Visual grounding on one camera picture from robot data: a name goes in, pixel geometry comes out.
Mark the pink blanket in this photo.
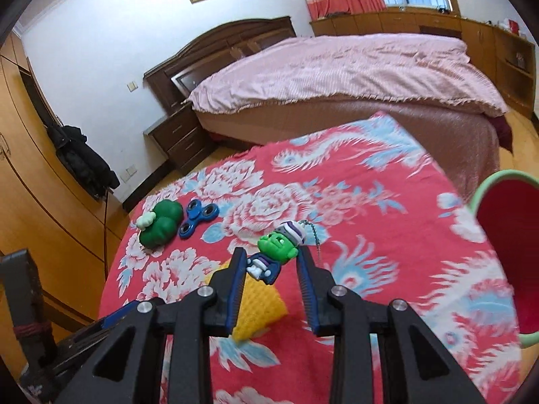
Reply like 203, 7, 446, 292
185, 34, 510, 119

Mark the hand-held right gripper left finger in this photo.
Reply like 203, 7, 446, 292
51, 247, 247, 404

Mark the black jacket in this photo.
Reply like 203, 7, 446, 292
46, 124, 121, 199

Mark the maroon pillow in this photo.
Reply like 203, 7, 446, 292
489, 115, 515, 153

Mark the red floral printed cloth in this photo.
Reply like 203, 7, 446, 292
98, 111, 525, 404

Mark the brown bed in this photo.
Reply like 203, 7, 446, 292
185, 34, 515, 203

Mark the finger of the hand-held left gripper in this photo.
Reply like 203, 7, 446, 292
55, 300, 141, 368

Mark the wooden wardrobe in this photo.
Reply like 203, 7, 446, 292
0, 29, 127, 334

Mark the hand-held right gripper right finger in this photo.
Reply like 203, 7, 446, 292
295, 252, 489, 404

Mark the green figure keychain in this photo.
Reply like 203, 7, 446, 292
245, 220, 326, 285

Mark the green rubber toy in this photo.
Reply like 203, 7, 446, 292
134, 200, 185, 248

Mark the black stand with red cord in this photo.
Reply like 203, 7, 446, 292
0, 250, 58, 382

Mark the dark wooden headboard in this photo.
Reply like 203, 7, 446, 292
143, 16, 295, 117

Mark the blue fidget spinner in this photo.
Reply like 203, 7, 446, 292
177, 199, 221, 241

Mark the red bin with green rim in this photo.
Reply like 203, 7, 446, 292
472, 169, 539, 350

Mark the yellow knitted pouch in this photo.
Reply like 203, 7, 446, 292
205, 259, 289, 342

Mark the long wooden cabinet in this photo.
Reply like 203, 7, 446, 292
309, 6, 536, 121

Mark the dark wooden nightstand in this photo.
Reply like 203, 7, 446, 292
143, 104, 220, 174

